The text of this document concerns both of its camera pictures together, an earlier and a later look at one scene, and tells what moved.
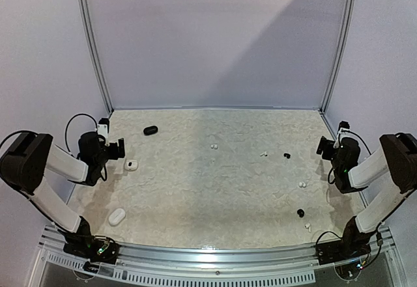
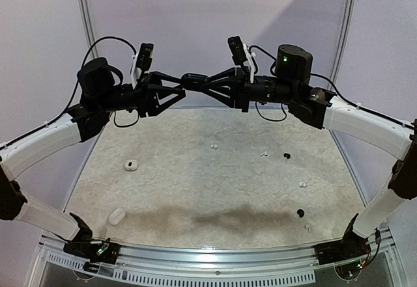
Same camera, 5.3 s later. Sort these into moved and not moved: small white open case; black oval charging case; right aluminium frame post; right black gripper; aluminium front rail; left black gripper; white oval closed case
Moved: left black gripper; right black gripper; black oval charging case
Not moved: aluminium front rail; white oval closed case; right aluminium frame post; small white open case
